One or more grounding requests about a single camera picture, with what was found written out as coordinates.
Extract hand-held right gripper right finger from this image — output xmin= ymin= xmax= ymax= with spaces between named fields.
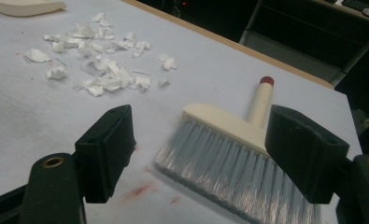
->
xmin=264 ymin=105 xmax=350 ymax=204

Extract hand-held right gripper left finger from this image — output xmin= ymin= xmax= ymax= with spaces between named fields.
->
xmin=74 ymin=104 xmax=137 ymax=204

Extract pile of white paper scraps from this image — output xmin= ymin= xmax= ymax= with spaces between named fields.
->
xmin=23 ymin=12 xmax=178 ymax=97

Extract cream hand brush grey bristles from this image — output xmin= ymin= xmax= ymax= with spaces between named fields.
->
xmin=154 ymin=76 xmax=321 ymax=224

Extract cream plastic dustpan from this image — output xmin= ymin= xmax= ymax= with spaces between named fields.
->
xmin=0 ymin=0 xmax=68 ymax=18

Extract white metal frame desk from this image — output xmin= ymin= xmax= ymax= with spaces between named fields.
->
xmin=239 ymin=0 xmax=369 ymax=88

